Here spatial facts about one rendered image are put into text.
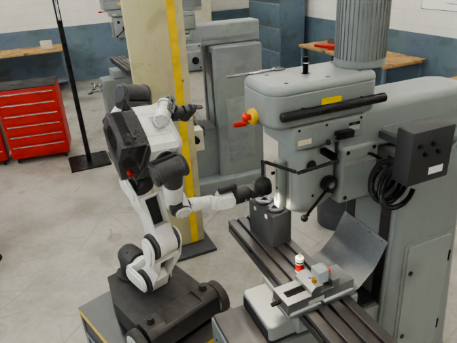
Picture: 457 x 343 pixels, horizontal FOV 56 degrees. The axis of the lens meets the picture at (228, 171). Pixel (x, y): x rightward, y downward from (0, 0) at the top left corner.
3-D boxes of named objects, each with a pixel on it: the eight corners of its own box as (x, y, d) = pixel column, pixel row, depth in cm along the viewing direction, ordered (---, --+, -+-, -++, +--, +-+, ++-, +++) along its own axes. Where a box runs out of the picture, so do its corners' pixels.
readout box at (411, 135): (409, 189, 155) (417, 135, 145) (390, 179, 162) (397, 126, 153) (449, 176, 161) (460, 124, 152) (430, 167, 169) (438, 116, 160)
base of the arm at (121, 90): (115, 116, 197) (129, 105, 189) (108, 90, 198) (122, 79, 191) (142, 116, 208) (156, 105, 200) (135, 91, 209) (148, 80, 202)
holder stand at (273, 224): (273, 248, 225) (273, 215, 216) (249, 229, 242) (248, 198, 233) (291, 240, 230) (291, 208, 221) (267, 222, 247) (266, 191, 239)
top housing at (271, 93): (271, 134, 152) (271, 90, 145) (240, 113, 173) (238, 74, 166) (377, 111, 168) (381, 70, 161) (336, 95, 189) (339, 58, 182)
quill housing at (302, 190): (297, 221, 177) (298, 150, 163) (273, 199, 194) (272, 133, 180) (335, 209, 183) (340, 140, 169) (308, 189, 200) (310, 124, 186)
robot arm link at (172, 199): (168, 223, 202) (167, 196, 184) (160, 201, 209) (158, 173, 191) (192, 216, 205) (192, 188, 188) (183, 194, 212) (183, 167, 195)
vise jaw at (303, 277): (311, 296, 182) (311, 288, 180) (294, 279, 192) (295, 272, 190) (323, 291, 184) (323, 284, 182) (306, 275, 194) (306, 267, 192)
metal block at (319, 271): (318, 284, 186) (319, 273, 183) (310, 277, 191) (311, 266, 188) (328, 280, 188) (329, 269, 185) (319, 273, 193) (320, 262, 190)
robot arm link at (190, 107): (187, 126, 245) (171, 127, 237) (180, 113, 248) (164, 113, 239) (199, 113, 237) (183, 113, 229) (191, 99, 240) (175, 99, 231)
